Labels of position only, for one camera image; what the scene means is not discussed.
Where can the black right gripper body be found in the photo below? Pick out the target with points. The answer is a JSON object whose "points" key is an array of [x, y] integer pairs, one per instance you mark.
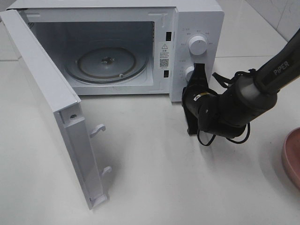
{"points": [[197, 86]]}

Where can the pink round plate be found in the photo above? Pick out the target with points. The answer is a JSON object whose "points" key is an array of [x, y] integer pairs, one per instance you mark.
{"points": [[291, 156]]}

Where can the white microwave door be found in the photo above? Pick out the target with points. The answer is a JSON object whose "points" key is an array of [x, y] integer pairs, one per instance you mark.
{"points": [[59, 104]]}

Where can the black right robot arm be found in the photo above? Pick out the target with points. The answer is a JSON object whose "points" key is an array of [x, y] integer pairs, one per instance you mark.
{"points": [[247, 95]]}

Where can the lower white timer knob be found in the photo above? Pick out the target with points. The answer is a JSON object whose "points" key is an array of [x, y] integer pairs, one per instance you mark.
{"points": [[188, 72]]}

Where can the upper white power knob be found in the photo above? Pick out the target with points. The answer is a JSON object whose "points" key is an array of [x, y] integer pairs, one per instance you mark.
{"points": [[197, 44]]}

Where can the glass microwave turntable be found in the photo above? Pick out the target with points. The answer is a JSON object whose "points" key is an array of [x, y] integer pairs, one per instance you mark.
{"points": [[107, 65]]}

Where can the white microwave oven body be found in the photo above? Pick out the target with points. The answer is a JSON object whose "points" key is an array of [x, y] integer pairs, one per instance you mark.
{"points": [[159, 28]]}

